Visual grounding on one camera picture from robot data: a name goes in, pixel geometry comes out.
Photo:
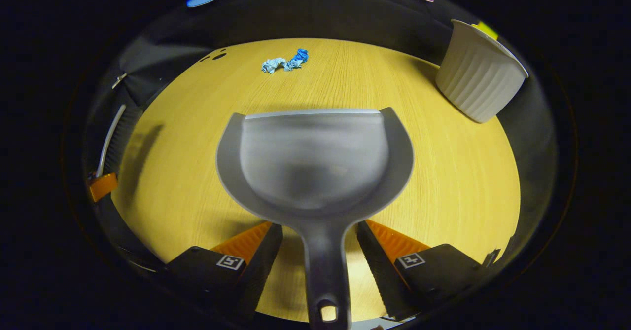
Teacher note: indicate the small white tag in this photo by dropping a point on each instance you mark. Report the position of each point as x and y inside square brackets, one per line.
[118, 80]

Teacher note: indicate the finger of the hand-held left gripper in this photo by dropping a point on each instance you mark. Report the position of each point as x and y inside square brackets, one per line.
[103, 187]

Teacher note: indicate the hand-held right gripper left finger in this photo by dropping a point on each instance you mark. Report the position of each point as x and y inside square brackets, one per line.
[263, 266]

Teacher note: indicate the black desk edge clamp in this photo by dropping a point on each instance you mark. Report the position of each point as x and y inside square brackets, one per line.
[492, 257]

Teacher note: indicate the black backdrop cloth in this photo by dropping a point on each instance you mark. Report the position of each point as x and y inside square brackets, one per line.
[315, 19]

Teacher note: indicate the light blue paper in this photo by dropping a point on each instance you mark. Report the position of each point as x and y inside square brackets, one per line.
[272, 65]

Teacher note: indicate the dark blue paper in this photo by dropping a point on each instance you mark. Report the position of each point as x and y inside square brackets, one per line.
[301, 54]

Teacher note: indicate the small grey broom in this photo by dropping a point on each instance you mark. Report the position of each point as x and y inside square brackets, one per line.
[121, 137]

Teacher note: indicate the small grey dustpan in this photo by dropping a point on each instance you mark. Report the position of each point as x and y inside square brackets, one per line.
[315, 162]

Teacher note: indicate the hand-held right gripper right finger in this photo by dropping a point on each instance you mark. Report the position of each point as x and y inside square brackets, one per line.
[379, 271]

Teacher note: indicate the grey ribbed garbage bin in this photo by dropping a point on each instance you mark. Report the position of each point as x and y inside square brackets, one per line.
[478, 83]

